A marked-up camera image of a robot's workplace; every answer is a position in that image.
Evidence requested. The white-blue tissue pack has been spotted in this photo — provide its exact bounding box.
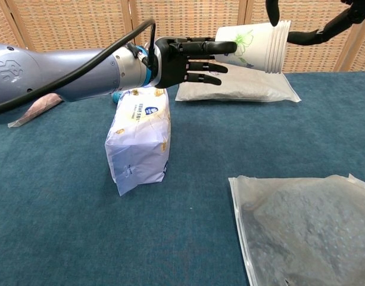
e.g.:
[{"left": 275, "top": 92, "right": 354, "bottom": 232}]
[{"left": 104, "top": 86, "right": 171, "bottom": 197}]

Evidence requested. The bagged beige clothing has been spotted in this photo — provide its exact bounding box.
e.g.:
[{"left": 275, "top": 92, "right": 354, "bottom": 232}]
[{"left": 174, "top": 61, "right": 302, "bottom": 104}]

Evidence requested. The bagged grey clothing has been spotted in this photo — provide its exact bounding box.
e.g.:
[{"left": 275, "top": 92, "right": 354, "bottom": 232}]
[{"left": 228, "top": 173, "right": 365, "bottom": 286}]

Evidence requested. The bagged pink clothing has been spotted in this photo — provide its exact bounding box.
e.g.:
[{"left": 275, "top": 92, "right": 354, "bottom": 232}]
[{"left": 8, "top": 93, "right": 64, "bottom": 129}]

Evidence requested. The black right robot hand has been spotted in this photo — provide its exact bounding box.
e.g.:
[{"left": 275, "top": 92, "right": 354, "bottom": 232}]
[{"left": 265, "top": 0, "right": 365, "bottom": 46}]

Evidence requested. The woven folding screen panel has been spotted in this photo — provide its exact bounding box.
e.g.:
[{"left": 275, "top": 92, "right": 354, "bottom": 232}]
[
  {"left": 348, "top": 23, "right": 365, "bottom": 72},
  {"left": 239, "top": 0, "right": 365, "bottom": 73},
  {"left": 5, "top": 0, "right": 140, "bottom": 53},
  {"left": 0, "top": 0, "right": 30, "bottom": 50},
  {"left": 128, "top": 0, "right": 248, "bottom": 41}
]

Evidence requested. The stack of white paper cups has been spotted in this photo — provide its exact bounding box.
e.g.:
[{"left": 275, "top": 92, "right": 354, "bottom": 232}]
[{"left": 214, "top": 20, "right": 292, "bottom": 74}]

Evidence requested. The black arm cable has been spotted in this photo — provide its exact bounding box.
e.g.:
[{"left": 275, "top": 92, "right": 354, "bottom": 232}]
[{"left": 0, "top": 18, "right": 158, "bottom": 117}]

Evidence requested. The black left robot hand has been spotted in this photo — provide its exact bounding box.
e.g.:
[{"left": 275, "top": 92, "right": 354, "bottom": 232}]
[{"left": 152, "top": 36, "right": 238, "bottom": 89}]

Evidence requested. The teal table cloth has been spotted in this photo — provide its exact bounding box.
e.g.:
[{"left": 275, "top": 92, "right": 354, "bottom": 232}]
[{"left": 0, "top": 71, "right": 365, "bottom": 286}]

